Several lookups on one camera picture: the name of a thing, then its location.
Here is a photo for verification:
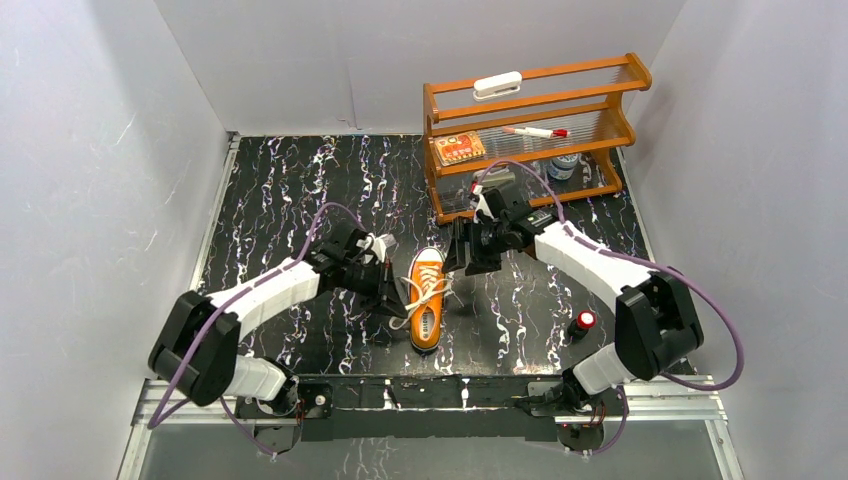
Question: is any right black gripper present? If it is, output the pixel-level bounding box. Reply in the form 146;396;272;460
441;215;510;275

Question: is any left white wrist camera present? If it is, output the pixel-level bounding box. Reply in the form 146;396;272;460
355;233;397;264

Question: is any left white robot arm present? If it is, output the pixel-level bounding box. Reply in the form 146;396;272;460
148;224;406;416

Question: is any white stapler on top shelf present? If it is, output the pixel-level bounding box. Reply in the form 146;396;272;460
472;71;523;102

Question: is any orange wooden shelf rack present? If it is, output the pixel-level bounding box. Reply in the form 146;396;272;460
423;53;653;225

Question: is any purple cable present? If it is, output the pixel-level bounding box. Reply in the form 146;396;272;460
146;201;366;458
468;159;746;392

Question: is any orange canvas sneaker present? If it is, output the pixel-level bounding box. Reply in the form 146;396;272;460
407;247;449;353

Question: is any orange snack packet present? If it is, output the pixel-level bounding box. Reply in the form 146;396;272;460
434;131;486;166

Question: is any red emergency stop button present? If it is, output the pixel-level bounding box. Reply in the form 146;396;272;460
567;310;597;341

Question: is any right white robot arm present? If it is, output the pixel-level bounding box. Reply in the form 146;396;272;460
443;182;704;414

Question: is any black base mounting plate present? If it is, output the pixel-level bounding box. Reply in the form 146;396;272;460
235;374;625;453

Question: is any red white marker pen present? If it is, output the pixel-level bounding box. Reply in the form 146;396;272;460
502;127;570;139

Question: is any grey stapler on bottom shelf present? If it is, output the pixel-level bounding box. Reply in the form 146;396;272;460
472;167;515;188

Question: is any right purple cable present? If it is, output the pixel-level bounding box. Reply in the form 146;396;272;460
468;159;746;392

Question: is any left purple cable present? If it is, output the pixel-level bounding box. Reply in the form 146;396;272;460
146;201;366;458

